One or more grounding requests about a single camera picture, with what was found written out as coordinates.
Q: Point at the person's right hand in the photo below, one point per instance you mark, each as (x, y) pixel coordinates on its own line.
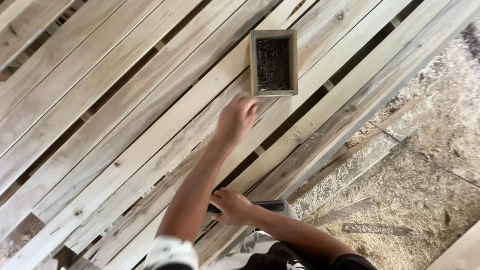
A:
(236, 208)

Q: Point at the person's left hand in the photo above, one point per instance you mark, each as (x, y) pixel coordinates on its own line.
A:
(236, 122)

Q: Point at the person's left fingers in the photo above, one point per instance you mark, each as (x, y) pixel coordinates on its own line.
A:
(245, 105)

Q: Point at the person's right fingers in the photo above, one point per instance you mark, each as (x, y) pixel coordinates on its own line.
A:
(219, 198)

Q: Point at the dark metal hammer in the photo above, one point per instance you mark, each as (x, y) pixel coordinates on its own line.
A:
(268, 206)

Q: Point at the pile of dark nails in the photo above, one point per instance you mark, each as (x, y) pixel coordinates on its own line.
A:
(273, 64)

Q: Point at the small wooden nail box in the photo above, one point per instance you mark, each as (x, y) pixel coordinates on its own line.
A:
(273, 62)

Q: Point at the wooden slatted pallet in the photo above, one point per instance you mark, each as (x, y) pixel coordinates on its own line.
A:
(142, 112)

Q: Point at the sawdust-covered wooden beam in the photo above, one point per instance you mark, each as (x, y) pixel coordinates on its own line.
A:
(348, 165)

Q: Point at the thin grey wood strip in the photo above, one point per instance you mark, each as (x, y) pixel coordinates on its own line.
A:
(375, 229)
(341, 212)

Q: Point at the pale wooden plank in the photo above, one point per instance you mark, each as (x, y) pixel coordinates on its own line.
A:
(459, 249)

